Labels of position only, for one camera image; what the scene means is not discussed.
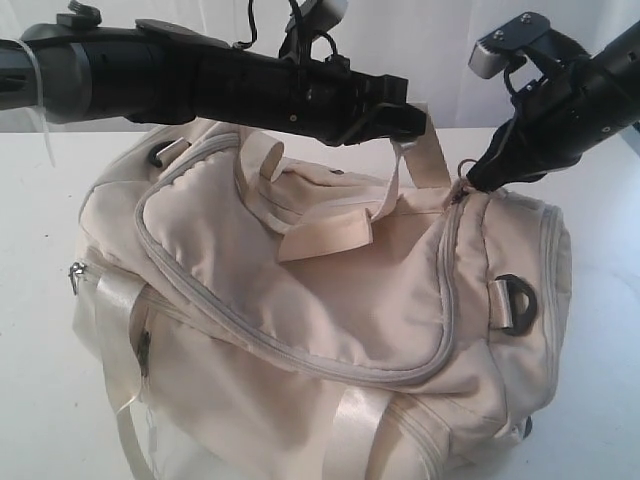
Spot beige duffel bag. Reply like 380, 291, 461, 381
69, 119, 572, 479

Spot black cables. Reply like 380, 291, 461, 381
232, 0, 261, 50

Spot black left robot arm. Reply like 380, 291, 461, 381
1, 14, 427, 146

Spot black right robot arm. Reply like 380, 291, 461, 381
466, 12, 639, 192

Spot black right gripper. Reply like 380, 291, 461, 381
466, 51, 615, 191

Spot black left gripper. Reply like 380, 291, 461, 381
197, 49, 426, 145

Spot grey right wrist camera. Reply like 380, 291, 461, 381
468, 12, 551, 80

